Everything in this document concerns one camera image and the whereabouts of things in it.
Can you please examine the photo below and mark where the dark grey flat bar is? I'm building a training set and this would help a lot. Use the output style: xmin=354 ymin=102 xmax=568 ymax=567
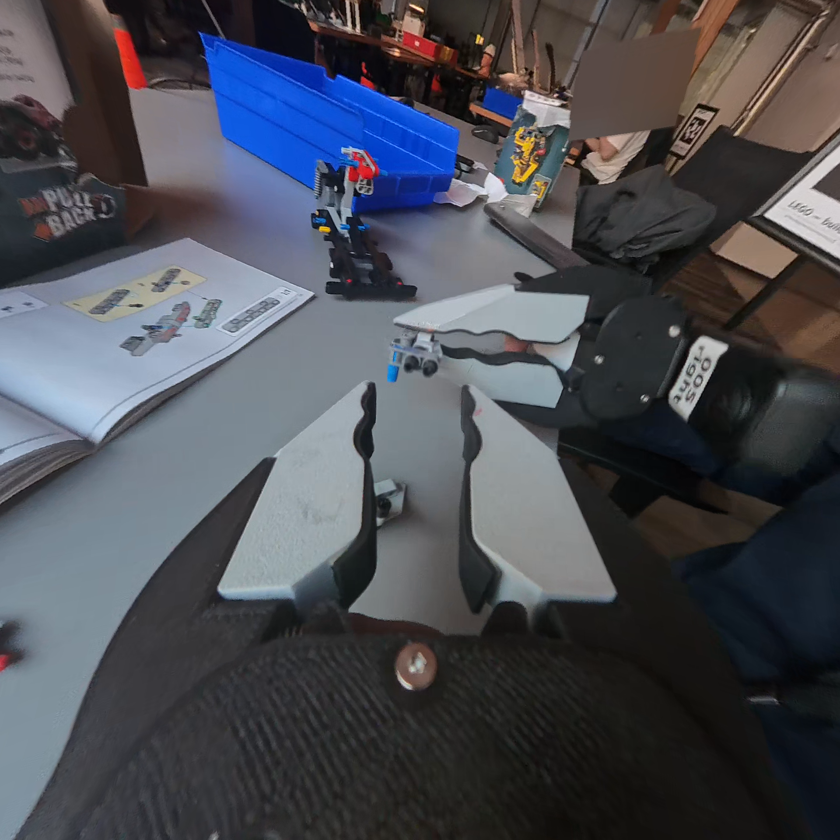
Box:
xmin=483 ymin=197 xmax=592 ymax=270

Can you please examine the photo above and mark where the crumpled white paper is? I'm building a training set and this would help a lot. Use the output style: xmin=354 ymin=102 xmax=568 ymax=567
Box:
xmin=448 ymin=172 xmax=509 ymax=207

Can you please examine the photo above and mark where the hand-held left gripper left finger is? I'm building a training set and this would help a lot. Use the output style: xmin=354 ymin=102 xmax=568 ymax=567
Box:
xmin=217 ymin=381 xmax=379 ymax=611

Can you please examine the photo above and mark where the dark grey jacket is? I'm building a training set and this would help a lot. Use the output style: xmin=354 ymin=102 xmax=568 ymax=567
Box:
xmin=572 ymin=164 xmax=718 ymax=266

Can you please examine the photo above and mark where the open lego instruction booklet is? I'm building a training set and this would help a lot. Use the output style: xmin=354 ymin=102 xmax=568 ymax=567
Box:
xmin=0 ymin=238 xmax=316 ymax=506

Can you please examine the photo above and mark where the grey lego assembly blue pin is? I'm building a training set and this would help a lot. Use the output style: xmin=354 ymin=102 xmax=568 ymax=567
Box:
xmin=386 ymin=330 xmax=448 ymax=385

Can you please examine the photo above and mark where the blue plastic bin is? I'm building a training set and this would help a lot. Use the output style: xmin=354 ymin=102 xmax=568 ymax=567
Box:
xmin=200 ymin=31 xmax=460 ymax=214

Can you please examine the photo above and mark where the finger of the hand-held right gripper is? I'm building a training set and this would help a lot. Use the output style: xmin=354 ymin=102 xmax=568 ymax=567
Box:
xmin=438 ymin=346 xmax=580 ymax=409
xmin=392 ymin=283 xmax=593 ymax=345

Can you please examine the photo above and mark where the black lego box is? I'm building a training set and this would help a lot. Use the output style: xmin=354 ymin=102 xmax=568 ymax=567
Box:
xmin=0 ymin=0 xmax=148 ymax=283

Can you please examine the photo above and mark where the black fabric chair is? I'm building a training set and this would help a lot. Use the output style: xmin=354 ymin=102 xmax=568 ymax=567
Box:
xmin=571 ymin=125 xmax=815 ymax=329

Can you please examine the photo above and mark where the lego box with yellow vehicle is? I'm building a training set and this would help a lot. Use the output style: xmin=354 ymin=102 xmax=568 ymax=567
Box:
xmin=492 ymin=92 xmax=571 ymax=210

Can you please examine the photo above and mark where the white framed sign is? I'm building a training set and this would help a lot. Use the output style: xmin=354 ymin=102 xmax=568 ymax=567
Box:
xmin=725 ymin=138 xmax=840 ymax=329

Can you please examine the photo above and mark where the small blue storage bin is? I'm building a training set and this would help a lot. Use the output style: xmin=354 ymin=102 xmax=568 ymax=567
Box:
xmin=482 ymin=87 xmax=526 ymax=122

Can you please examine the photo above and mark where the black and white marker tag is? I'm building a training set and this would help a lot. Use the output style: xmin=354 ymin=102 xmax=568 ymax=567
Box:
xmin=669 ymin=104 xmax=719 ymax=158

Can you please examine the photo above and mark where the lego vehicle chassis assembly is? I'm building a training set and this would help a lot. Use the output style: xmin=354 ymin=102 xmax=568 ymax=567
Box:
xmin=308 ymin=146 xmax=419 ymax=301

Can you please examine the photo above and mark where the small grey lego piece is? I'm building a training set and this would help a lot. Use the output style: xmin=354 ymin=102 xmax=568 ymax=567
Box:
xmin=376 ymin=479 xmax=408 ymax=526

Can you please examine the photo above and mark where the person's right forearm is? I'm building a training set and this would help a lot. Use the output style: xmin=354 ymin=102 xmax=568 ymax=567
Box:
xmin=558 ymin=420 xmax=788 ymax=519

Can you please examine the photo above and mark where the wooden workbench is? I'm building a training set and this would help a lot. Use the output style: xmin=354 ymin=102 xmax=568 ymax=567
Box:
xmin=308 ymin=18 xmax=500 ymax=83

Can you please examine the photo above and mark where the person's dark blue clothing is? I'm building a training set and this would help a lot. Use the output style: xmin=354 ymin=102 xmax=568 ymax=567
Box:
xmin=676 ymin=446 xmax=840 ymax=840

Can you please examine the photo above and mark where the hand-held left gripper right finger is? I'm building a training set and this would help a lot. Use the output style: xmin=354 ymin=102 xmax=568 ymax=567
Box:
xmin=457 ymin=385 xmax=618 ymax=621

